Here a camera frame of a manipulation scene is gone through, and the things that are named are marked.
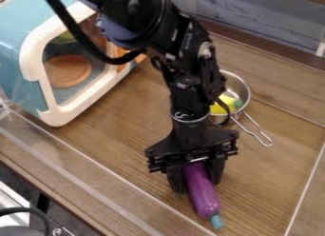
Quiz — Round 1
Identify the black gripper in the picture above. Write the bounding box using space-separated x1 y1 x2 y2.
144 117 240 194

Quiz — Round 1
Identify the purple toy eggplant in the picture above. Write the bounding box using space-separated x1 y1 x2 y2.
182 163 224 229

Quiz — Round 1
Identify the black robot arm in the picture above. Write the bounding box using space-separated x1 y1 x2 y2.
80 0 238 193

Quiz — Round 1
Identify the yellow toy banana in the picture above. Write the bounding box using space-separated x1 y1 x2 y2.
210 94 244 115

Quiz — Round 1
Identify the clear acrylic barrier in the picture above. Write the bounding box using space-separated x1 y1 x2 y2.
0 102 216 236

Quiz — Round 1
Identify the orange microwave turntable plate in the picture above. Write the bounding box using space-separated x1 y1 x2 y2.
44 54 92 89

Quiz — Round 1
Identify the blue toy microwave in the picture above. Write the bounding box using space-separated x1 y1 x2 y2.
0 0 146 127

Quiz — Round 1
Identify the silver pot with handle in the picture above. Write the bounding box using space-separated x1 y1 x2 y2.
209 70 273 148

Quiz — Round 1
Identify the black device with cable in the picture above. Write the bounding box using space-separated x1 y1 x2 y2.
0 206 77 236

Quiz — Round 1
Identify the black cable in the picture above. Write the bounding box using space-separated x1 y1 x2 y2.
40 0 145 66

